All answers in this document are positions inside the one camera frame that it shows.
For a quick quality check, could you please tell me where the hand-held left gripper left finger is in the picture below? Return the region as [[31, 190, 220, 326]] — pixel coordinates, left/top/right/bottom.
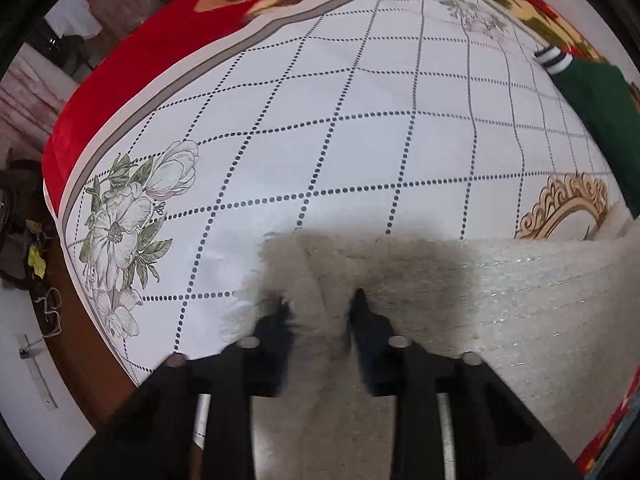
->
[[62, 302, 296, 480]]

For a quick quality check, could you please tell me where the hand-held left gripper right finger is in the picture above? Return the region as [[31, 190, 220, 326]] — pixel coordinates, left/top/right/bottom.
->
[[347, 287, 583, 480]]

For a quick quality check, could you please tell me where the white tweed jacket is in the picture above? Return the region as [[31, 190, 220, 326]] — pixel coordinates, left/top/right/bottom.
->
[[222, 202, 640, 480]]

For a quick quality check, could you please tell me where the white checked flower sheet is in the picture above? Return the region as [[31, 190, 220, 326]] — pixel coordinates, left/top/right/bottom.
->
[[60, 0, 621, 386]]

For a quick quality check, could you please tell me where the metal door bolt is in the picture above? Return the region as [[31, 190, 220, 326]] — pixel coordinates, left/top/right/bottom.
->
[[17, 332, 58, 411]]

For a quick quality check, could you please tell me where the dark bag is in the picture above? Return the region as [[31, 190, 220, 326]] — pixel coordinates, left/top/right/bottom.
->
[[0, 160, 56, 291]]

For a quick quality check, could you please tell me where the red floral blanket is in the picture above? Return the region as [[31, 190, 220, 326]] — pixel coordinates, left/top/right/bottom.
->
[[41, 0, 640, 480]]

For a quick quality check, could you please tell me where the folded green garment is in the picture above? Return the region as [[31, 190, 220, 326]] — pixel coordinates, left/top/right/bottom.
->
[[534, 46, 640, 201]]

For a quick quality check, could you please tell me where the pale pink cloth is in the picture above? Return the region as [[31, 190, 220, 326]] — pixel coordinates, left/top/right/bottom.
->
[[0, 55, 76, 161]]

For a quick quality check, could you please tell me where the white cable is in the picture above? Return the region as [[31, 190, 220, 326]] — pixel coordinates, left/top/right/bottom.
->
[[32, 285, 63, 337]]

